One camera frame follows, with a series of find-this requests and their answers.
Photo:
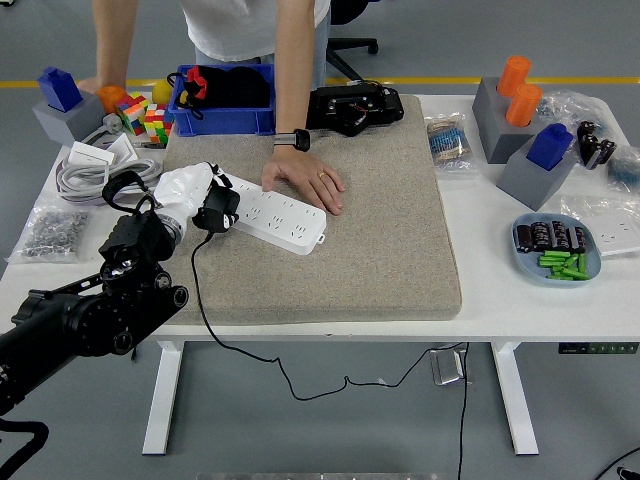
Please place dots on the person's left hand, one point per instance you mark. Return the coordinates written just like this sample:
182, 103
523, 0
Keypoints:
302, 172

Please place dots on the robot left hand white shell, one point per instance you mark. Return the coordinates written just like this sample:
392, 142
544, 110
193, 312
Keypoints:
180, 187

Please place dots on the person's right hand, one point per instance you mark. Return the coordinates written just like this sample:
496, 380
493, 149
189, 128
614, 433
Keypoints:
95, 84

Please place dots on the black plug adapter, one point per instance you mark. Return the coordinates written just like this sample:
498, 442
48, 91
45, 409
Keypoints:
225, 202

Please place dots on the white power strip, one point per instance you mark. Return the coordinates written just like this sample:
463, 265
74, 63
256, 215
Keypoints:
285, 225

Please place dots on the person's left forearm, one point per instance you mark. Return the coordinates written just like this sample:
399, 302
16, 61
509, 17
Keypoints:
295, 65

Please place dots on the person's right forearm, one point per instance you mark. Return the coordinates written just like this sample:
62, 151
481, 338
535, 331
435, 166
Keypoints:
115, 37

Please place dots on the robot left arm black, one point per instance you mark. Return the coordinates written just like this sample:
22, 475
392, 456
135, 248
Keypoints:
75, 320

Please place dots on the orange plastic cup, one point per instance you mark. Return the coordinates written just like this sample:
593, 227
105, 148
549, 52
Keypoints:
111, 97

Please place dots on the black wristwatch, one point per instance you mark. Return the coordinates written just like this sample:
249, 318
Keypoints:
292, 140

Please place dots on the blue plastic block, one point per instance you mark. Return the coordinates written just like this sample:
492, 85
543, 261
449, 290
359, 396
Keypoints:
549, 147
59, 89

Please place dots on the small grey block holder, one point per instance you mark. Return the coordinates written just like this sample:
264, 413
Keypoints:
535, 185
75, 122

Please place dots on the multicoloured puzzle cube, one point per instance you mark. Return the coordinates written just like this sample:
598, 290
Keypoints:
131, 112
159, 124

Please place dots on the small dark metal tool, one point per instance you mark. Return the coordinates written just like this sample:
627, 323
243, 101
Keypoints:
152, 145

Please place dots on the yellow ball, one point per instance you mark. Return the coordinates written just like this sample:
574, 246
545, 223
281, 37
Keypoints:
161, 91

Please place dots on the white square panel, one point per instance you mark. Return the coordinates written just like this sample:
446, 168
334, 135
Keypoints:
124, 147

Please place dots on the white socket box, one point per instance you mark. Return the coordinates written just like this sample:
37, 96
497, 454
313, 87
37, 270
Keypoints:
92, 154

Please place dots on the blue plastic bin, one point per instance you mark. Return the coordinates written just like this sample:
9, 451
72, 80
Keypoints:
225, 122

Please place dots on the black mechanical module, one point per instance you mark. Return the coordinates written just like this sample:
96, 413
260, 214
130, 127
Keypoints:
350, 107

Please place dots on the grey-brown mat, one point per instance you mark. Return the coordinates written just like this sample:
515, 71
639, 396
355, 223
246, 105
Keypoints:
350, 240

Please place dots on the black fabric pouch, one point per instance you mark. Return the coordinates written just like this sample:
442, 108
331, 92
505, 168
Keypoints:
240, 87

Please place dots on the black office chair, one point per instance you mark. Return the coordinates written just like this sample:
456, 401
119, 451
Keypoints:
350, 45

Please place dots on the clear bag of screws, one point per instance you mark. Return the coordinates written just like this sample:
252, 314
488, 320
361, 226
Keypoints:
50, 235

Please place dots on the person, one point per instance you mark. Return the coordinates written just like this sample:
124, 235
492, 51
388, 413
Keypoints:
235, 30

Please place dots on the clear bag of resistors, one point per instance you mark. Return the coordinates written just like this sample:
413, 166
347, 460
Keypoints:
450, 142

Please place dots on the large grey block holder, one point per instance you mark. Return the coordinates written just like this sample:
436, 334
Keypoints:
492, 125

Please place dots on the white table leg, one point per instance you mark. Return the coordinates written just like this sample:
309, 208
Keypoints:
162, 400
515, 400

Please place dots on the orange plastic cylinder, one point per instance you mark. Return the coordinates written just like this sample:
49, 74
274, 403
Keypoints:
524, 105
514, 75

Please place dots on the black cylindrical capacitor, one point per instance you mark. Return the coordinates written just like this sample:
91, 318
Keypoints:
605, 152
578, 239
560, 234
586, 140
525, 238
541, 235

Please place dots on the light blue plate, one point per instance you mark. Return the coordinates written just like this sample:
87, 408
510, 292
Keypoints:
530, 265

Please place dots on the green battery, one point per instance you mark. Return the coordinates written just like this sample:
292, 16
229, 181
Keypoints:
571, 260
575, 273
557, 254
552, 261
556, 276
582, 264

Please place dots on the crumpled clear plastic bag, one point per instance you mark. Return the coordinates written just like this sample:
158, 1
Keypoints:
570, 107

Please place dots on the bag of blue parts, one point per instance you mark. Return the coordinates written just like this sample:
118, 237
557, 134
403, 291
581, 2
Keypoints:
626, 170

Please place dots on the table height control panel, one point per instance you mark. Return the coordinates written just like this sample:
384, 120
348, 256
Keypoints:
600, 348

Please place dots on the clear plastic bracket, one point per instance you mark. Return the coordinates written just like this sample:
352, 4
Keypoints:
446, 365

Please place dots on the bagged white wall socket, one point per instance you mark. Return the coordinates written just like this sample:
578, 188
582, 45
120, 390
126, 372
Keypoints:
617, 236

